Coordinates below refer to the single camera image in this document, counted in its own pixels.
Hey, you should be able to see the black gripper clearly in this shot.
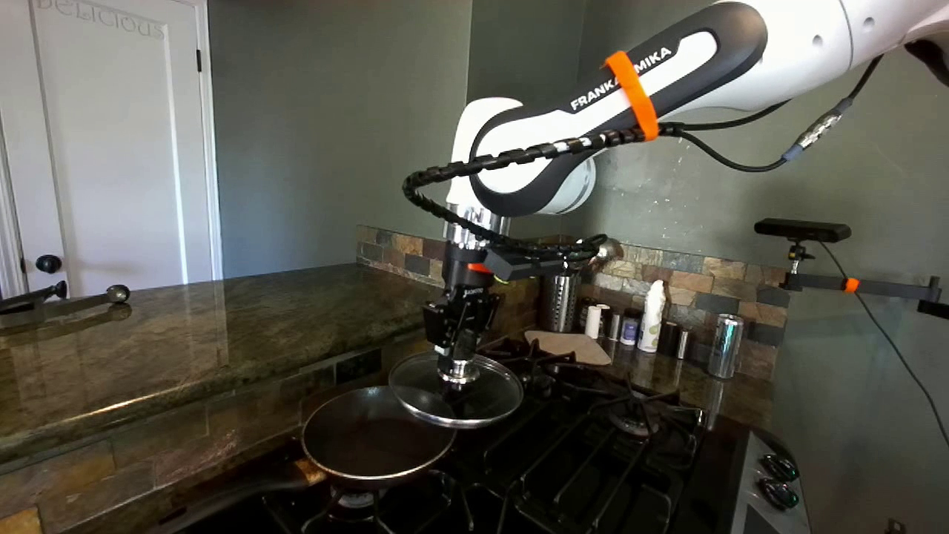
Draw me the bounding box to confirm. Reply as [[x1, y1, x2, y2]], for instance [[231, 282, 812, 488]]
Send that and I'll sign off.
[[421, 284, 500, 359]]

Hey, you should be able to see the glass lid with steel knob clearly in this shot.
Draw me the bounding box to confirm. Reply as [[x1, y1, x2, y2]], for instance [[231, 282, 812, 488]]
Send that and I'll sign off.
[[390, 355, 525, 429]]

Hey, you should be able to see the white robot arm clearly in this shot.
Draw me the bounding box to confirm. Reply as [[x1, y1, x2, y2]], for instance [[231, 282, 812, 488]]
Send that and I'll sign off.
[[403, 0, 949, 359]]

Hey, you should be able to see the black frying pan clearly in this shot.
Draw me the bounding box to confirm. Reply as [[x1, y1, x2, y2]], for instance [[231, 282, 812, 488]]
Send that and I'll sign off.
[[159, 386, 458, 534]]

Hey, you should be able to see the beige pot holder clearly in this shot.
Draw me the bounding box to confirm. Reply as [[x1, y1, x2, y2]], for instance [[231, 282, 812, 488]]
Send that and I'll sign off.
[[525, 330, 611, 365]]

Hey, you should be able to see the steel utensil holder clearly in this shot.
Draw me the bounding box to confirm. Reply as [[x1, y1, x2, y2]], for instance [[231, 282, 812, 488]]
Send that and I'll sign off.
[[547, 266, 608, 333]]

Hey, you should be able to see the small white cup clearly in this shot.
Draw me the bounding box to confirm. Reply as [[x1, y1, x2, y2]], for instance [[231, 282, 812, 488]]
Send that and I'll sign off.
[[584, 302, 608, 339]]

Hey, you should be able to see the black gas stove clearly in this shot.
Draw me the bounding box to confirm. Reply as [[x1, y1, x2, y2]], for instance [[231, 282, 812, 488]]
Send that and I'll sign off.
[[181, 345, 811, 534]]

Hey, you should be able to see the white plastic bottle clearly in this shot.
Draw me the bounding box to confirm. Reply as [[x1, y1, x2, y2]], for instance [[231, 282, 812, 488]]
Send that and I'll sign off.
[[637, 278, 667, 353]]

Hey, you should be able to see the dark spice jar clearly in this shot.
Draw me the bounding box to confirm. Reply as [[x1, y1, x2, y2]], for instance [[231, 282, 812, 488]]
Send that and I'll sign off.
[[660, 322, 691, 359]]

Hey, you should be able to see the silver beverage can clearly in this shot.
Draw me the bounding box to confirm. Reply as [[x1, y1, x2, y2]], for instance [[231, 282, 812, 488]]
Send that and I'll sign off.
[[706, 313, 746, 379]]

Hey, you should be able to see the white door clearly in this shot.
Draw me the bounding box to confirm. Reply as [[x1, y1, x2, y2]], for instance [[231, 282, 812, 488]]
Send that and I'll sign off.
[[0, 0, 224, 297]]

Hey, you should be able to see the black ice cream scoop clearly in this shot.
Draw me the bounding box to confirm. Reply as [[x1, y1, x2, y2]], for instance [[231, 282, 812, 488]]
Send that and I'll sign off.
[[0, 282, 132, 313]]

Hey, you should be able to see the black stereo camera on mount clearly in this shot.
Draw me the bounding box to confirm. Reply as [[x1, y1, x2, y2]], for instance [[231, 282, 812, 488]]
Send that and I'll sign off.
[[755, 216, 949, 321]]

